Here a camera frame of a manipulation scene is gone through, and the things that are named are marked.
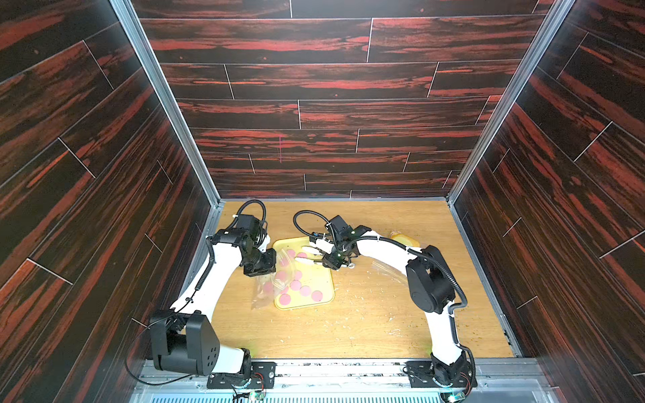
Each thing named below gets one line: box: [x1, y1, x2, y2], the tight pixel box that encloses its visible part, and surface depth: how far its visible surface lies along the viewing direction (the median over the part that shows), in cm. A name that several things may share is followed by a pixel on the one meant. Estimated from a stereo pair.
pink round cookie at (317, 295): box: [310, 289, 324, 303], surface depth 93 cm
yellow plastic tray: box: [273, 236, 336, 310], surface depth 94 cm
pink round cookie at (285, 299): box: [279, 293, 292, 306], surface depth 91 cm
